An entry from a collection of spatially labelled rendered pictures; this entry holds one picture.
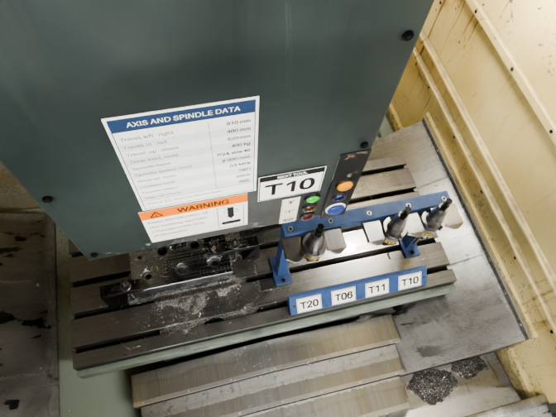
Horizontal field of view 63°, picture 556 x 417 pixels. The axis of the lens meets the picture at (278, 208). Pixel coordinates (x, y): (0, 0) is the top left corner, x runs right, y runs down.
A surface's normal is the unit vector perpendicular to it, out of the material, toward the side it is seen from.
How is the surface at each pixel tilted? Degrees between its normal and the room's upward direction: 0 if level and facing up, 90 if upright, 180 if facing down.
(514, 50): 90
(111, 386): 0
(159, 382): 7
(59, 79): 90
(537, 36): 90
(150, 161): 90
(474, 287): 24
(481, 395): 17
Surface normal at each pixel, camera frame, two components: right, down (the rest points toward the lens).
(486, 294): -0.34, -0.34
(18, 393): 0.45, -0.50
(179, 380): -0.07, -0.44
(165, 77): 0.24, 0.87
